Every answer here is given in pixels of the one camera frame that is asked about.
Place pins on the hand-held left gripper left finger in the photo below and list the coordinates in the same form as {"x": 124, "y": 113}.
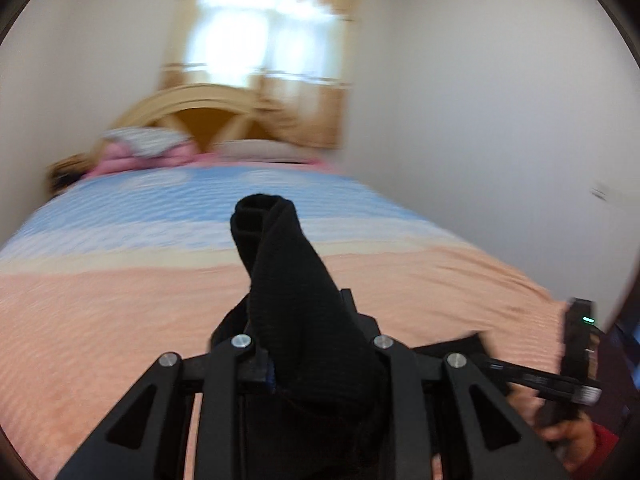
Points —
{"x": 255, "y": 366}

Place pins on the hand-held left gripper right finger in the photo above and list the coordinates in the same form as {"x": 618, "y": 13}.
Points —
{"x": 400, "y": 385}

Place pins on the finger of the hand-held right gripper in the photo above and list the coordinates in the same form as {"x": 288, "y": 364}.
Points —
{"x": 515, "y": 372}

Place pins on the black pants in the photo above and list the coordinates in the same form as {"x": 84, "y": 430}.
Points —
{"x": 300, "y": 310}

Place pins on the person's red-sleeved right forearm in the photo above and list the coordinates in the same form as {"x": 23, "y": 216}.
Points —
{"x": 602, "y": 452}

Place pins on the person's right hand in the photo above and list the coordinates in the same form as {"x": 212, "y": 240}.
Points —
{"x": 570, "y": 440}

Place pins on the polka dot striped bedspread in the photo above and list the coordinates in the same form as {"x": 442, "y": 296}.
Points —
{"x": 125, "y": 285}

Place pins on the striped pillow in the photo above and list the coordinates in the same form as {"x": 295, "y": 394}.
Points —
{"x": 260, "y": 150}

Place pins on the pink folded blanket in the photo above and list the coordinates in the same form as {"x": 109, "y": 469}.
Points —
{"x": 125, "y": 162}

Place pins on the grey dotted pillow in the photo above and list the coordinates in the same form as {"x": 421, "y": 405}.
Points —
{"x": 147, "y": 140}

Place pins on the cream wooden headboard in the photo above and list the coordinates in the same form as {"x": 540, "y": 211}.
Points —
{"x": 200, "y": 120}

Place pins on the brown patterned bag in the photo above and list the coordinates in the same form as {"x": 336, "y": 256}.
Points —
{"x": 67, "y": 172}

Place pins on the beige floral window curtain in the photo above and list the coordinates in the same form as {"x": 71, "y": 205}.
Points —
{"x": 280, "y": 60}

